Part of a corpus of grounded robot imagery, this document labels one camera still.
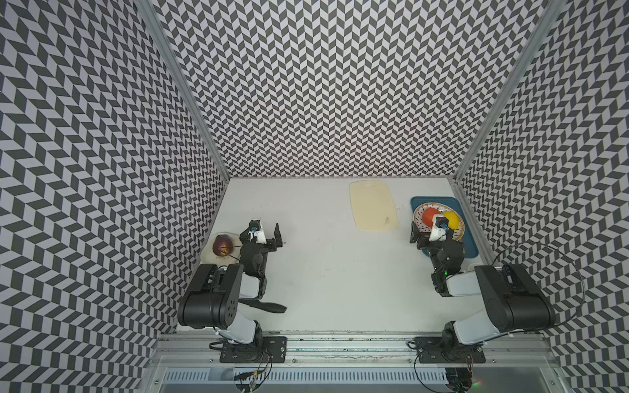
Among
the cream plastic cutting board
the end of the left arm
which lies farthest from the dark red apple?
the cream plastic cutting board

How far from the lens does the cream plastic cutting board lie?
3.42 ft

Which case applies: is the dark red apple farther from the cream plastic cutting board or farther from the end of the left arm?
the cream plastic cutting board
